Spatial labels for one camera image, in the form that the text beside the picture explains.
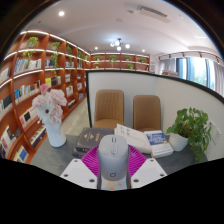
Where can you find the thick white book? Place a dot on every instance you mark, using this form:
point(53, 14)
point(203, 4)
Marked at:
point(133, 138)

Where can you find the pink and white flower bouquet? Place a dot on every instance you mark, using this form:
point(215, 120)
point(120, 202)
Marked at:
point(50, 103)

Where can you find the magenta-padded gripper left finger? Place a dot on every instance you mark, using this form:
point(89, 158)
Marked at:
point(78, 171)

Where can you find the orange wooden bookshelf unit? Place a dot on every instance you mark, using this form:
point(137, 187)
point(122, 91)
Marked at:
point(30, 83)

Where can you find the dark hardcover book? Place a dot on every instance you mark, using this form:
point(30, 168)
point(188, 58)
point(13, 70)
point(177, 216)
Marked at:
point(91, 138)
point(78, 154)

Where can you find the ceiling air conditioner vent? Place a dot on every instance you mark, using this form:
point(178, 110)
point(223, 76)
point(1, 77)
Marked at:
point(150, 11)

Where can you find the ceiling spotlight cluster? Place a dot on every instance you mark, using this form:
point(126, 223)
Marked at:
point(118, 43)

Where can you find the white computer mouse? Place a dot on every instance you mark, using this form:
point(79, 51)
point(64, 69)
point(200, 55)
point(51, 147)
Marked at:
point(113, 158)

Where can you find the blue-covered white book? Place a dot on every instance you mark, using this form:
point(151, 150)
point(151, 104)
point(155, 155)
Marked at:
point(158, 141)

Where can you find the white ceramic jug vase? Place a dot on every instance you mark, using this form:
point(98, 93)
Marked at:
point(56, 136)

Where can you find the tan upholstered chair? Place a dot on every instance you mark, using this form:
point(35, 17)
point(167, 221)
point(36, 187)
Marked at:
point(146, 113)
point(109, 108)

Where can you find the green potted plant, white pot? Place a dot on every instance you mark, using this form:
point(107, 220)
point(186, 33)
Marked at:
point(190, 128)

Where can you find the window with curtains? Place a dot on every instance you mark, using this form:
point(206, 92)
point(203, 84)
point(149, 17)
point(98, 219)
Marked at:
point(196, 71)

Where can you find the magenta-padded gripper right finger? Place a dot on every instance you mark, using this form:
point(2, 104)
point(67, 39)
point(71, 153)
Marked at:
point(148, 170)

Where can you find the white wall socket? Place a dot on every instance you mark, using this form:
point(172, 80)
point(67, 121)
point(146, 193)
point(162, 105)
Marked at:
point(216, 133)

